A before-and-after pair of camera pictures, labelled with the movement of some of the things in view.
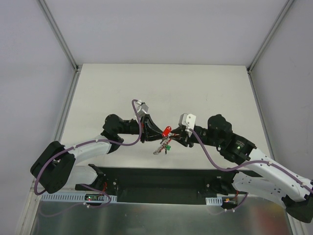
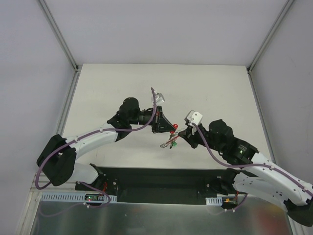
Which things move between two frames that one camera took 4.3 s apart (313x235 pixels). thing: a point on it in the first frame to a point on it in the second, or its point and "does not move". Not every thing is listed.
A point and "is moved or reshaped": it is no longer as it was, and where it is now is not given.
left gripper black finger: [154, 135] to [162, 130]
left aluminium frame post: [51, 19] does not move
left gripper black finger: [153, 129] to [165, 125]
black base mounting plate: [161, 184] does not move
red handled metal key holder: [165, 141] is moved or reshaped
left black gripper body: [144, 128] to [157, 119]
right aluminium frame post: [284, 10] does not move
